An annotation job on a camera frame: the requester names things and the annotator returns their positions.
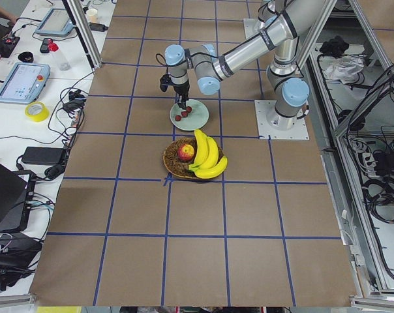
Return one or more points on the black laptop power brick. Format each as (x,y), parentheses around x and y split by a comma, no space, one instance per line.
(43,155)

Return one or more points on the brown wicker basket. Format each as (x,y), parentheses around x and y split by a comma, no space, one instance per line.
(177,167)

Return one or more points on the aluminium frame post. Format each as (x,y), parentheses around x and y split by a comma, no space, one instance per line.
(79,21)

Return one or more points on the black computer monitor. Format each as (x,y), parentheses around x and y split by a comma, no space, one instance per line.
(16,191)

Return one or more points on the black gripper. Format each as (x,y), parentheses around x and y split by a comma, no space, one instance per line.
(181,89)

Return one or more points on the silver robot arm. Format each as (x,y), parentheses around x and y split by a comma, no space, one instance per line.
(278,33)
(267,12)

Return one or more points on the far teach pendant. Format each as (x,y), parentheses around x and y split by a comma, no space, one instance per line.
(56,23)

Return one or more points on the yellow banana bunch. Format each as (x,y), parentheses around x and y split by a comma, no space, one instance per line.
(207,164)

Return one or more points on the teach pendant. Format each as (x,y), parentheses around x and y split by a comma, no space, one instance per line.
(56,23)
(24,83)

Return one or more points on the black phone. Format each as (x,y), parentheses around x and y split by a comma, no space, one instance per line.
(44,48)

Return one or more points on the black bowl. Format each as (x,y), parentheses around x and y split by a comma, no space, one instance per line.
(26,57)

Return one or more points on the near teach pendant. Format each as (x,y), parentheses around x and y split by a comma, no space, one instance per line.
(24,83)

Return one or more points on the crumpled white cloth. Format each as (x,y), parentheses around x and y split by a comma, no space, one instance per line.
(345,69)

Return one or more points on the paper cup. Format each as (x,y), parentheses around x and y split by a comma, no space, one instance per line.
(92,15)

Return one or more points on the yellow tape roll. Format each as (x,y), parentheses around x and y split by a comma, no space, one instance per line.
(37,112)

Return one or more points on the red apple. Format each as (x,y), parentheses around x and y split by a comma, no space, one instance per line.
(185,152)

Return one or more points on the clear bottle red cap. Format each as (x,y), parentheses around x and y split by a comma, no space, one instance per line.
(58,56)

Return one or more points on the light green plate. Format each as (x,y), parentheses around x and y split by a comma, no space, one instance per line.
(196,119)

